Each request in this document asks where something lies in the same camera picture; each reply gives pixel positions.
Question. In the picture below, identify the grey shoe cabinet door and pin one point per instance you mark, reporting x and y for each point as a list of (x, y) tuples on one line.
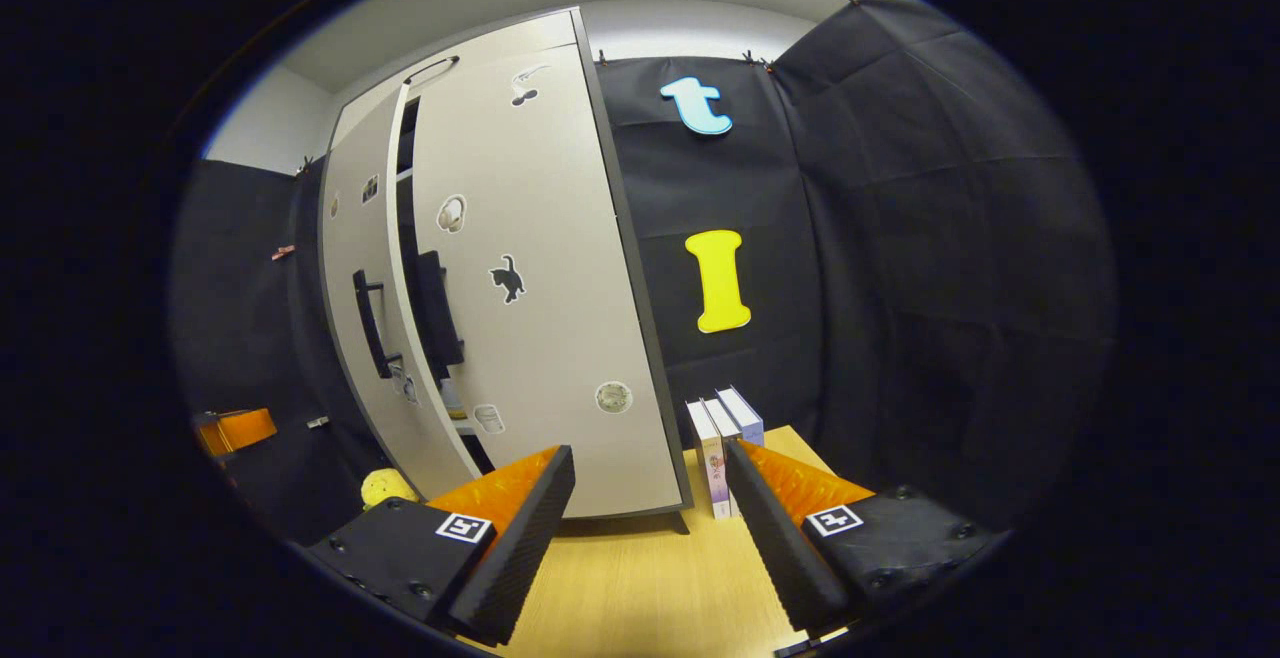
[(350, 228), (560, 238)]

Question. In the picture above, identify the white spine book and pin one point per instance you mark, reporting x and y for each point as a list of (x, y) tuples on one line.
[(725, 423)]

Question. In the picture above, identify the pink spine book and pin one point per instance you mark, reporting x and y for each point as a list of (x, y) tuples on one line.
[(710, 468)]

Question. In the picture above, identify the grey cabinet drawer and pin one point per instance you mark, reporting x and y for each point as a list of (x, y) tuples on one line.
[(500, 48)]

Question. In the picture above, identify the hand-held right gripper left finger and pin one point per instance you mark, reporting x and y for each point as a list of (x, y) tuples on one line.
[(515, 558)]

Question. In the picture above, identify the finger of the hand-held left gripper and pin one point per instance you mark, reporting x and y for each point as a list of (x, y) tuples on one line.
[(240, 430)]

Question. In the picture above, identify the grey shoe cabinet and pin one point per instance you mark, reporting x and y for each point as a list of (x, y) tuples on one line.
[(640, 338)]

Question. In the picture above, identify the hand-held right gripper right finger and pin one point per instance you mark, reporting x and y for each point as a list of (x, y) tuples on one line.
[(780, 548)]

